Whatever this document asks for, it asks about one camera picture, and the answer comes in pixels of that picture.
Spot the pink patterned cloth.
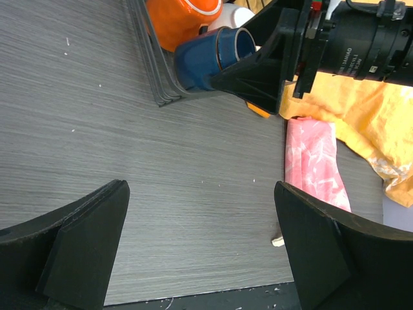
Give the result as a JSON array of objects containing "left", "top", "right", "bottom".
[{"left": 285, "top": 118, "right": 351, "bottom": 212}]

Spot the orange glass mug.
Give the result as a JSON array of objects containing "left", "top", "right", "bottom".
[{"left": 146, "top": 0, "right": 223, "bottom": 52}]

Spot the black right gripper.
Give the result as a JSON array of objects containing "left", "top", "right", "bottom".
[{"left": 211, "top": 1, "right": 412, "bottom": 114}]

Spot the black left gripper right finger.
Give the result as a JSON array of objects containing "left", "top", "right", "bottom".
[{"left": 274, "top": 181, "right": 412, "bottom": 309}]

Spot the dark blue mug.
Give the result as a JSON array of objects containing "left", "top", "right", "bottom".
[{"left": 174, "top": 26, "right": 256, "bottom": 92}]

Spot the yellow Mickey Mouse pillow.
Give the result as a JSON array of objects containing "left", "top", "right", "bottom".
[{"left": 279, "top": 72, "right": 412, "bottom": 207}]

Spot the white bowl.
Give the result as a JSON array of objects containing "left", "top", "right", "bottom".
[{"left": 207, "top": 3, "right": 255, "bottom": 31}]

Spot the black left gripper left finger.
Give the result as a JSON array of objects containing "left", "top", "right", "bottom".
[{"left": 1, "top": 180, "right": 130, "bottom": 309}]

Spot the grey wire dish rack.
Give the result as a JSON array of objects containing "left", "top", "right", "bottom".
[{"left": 125, "top": 1, "right": 225, "bottom": 107}]

